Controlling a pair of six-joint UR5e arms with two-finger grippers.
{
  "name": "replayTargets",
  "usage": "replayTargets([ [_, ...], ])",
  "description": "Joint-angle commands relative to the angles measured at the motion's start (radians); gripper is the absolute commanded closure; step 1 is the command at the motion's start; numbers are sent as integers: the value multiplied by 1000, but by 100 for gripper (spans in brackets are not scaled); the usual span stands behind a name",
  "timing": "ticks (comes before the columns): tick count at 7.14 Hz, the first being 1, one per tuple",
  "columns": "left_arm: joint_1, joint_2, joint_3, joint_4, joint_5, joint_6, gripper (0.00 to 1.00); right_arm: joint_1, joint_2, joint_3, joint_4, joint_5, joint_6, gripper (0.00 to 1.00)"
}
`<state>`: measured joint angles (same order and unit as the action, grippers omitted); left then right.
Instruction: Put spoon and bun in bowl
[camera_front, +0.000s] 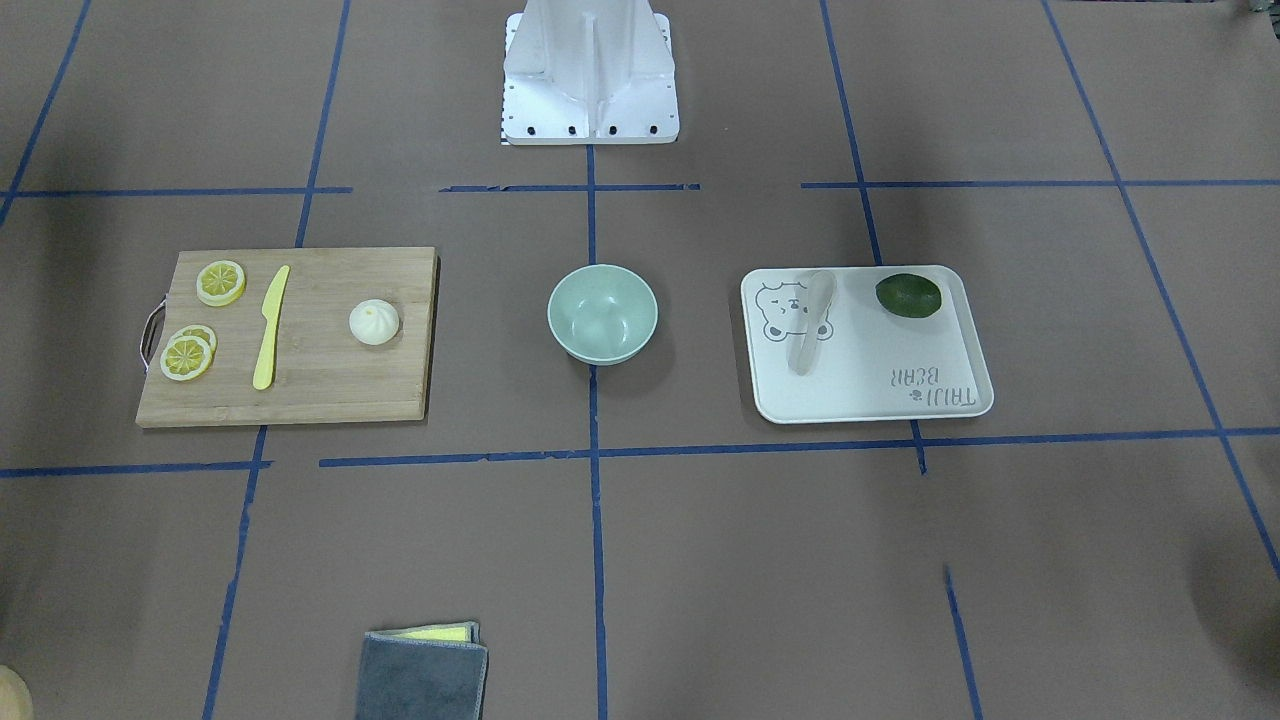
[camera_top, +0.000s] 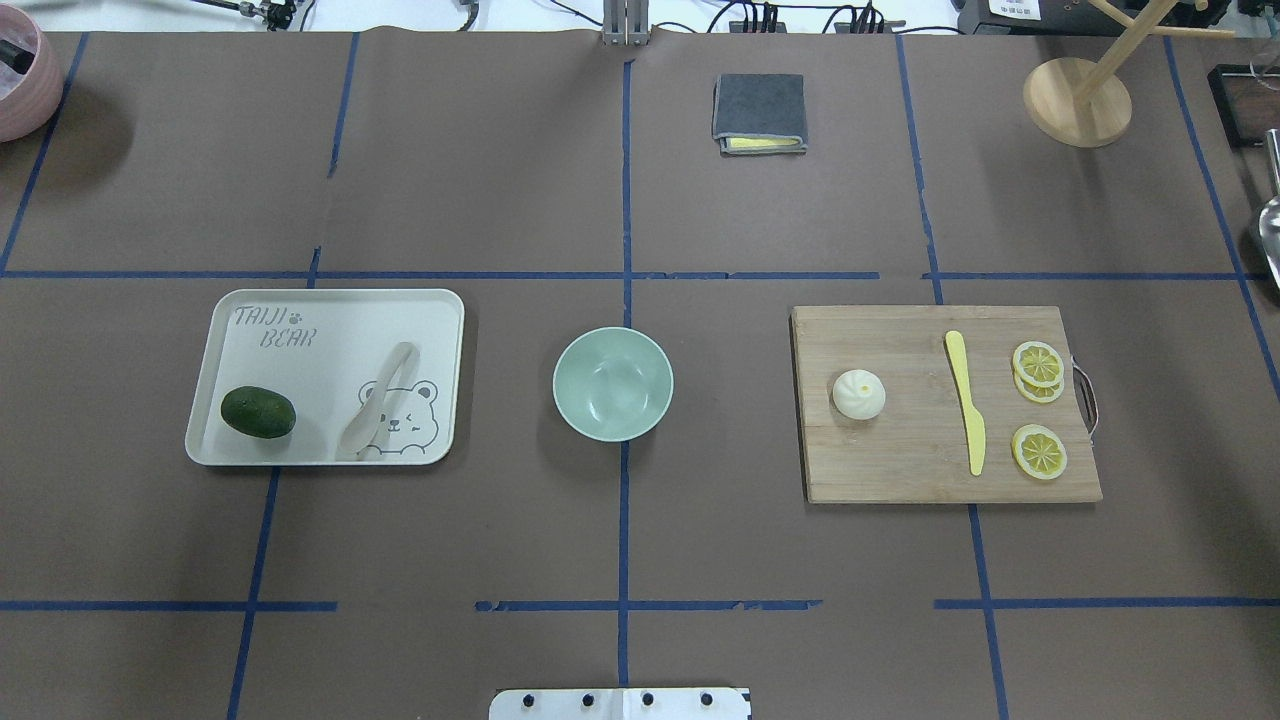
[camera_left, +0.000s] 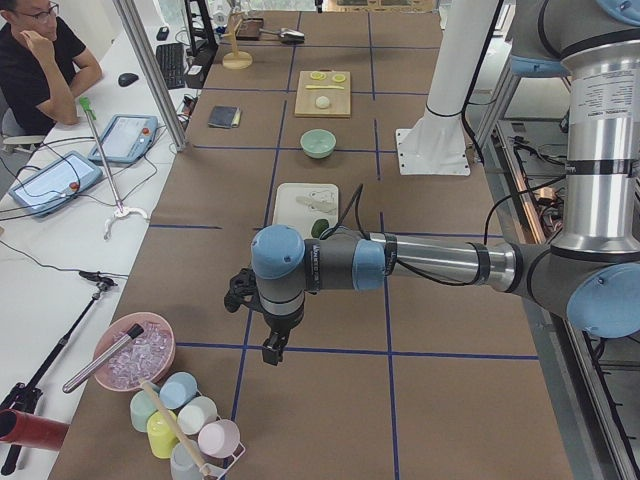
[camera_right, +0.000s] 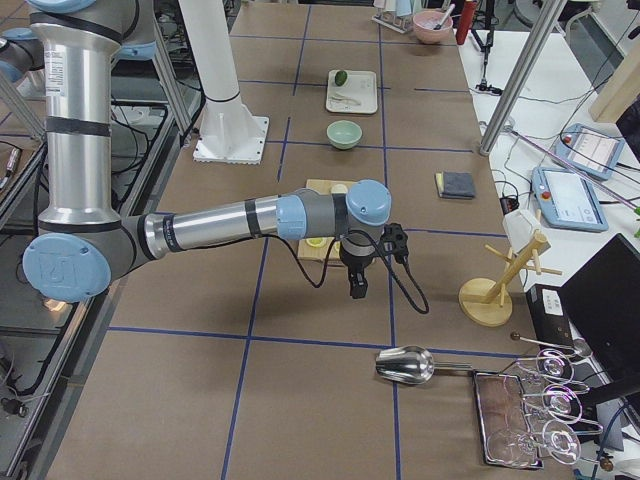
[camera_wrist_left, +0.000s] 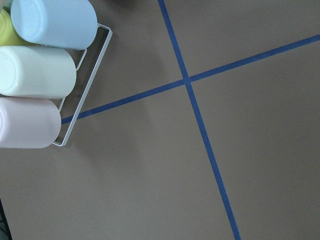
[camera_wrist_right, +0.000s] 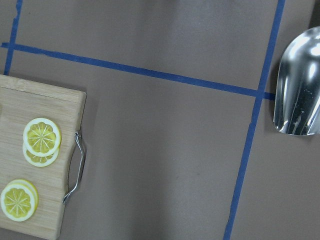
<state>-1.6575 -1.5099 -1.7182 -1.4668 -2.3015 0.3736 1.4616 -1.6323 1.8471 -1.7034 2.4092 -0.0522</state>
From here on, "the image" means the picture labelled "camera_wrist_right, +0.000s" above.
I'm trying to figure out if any upper lemon slice of pair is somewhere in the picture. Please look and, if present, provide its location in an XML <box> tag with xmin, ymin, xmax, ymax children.
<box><xmin>23</xmin><ymin>118</ymin><xmax>61</xmax><ymax>157</ymax></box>

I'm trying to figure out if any lemon slice of pair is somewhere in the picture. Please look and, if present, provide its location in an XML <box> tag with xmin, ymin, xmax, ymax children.
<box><xmin>23</xmin><ymin>118</ymin><xmax>61</xmax><ymax>157</ymax></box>
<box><xmin>22</xmin><ymin>145</ymin><xmax>60</xmax><ymax>168</ymax></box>

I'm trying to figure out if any lower lemon slice of pair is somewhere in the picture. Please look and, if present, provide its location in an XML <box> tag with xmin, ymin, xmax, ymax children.
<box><xmin>22</xmin><ymin>145</ymin><xmax>60</xmax><ymax>168</ymax></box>

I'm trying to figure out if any metal scoop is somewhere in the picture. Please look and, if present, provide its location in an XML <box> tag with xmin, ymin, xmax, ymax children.
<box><xmin>273</xmin><ymin>26</ymin><xmax>320</xmax><ymax>136</ymax></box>

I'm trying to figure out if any wooden cutting board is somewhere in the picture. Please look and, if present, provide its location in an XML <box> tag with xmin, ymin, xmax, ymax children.
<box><xmin>0</xmin><ymin>75</ymin><xmax>86</xmax><ymax>240</ymax></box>

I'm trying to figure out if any lemon slice under single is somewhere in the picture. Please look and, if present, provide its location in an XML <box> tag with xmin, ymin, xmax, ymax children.
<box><xmin>9</xmin><ymin>179</ymin><xmax>39</xmax><ymax>208</ymax></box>

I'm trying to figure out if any single front lemon slice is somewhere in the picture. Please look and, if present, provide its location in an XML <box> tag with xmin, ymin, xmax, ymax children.
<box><xmin>0</xmin><ymin>183</ymin><xmax>37</xmax><ymax>222</ymax></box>

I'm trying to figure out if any metal cutting board handle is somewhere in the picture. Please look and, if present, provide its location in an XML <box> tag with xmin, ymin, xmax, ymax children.
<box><xmin>62</xmin><ymin>131</ymin><xmax>87</xmax><ymax>205</ymax></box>

